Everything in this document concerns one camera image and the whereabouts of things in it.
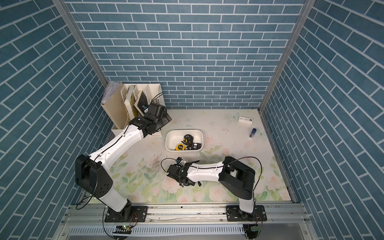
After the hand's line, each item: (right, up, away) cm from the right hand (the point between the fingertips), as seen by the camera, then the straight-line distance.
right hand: (195, 171), depth 87 cm
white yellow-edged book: (-39, +41, +2) cm, 57 cm away
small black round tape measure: (0, +14, +8) cm, 16 cm away
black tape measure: (-5, +18, +12) cm, 22 cm away
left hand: (-15, +31, -2) cm, 35 cm away
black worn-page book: (-37, +42, +13) cm, 58 cm away
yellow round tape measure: (-10, +13, +9) cm, 19 cm away
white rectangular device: (+37, +31, +24) cm, 54 cm away
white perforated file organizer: (-39, +46, +12) cm, 62 cm away
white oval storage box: (-15, +19, +14) cm, 28 cm away
